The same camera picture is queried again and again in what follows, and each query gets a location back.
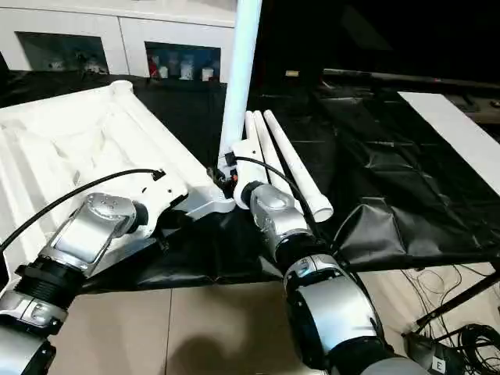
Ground white plastic table leg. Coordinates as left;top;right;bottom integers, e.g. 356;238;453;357
252;110;298;204
216;0;261;185
263;110;335;224
244;110;274;185

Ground white plastic table top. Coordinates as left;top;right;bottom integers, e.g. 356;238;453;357
0;80;238;283

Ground black table mat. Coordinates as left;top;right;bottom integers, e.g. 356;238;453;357
0;69;500;292

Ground white glass-door cabinet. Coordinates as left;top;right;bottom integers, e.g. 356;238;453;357
0;0;238;80

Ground black fabric covered furniture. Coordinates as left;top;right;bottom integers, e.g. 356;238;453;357
249;0;500;85

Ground long black pole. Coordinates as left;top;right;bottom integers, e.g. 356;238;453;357
323;68;500;90

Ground white flat board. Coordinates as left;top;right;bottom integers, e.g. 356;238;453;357
397;91;500;185

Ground black tripod leg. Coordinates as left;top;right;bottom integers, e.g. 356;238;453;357
416;273;500;326

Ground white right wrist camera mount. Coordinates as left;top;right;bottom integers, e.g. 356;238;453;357
226;138;271;211

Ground thin black floor cables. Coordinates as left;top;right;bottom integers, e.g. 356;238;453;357
402;264;488;326

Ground black coiled cables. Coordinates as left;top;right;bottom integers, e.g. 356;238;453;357
456;323;500;375

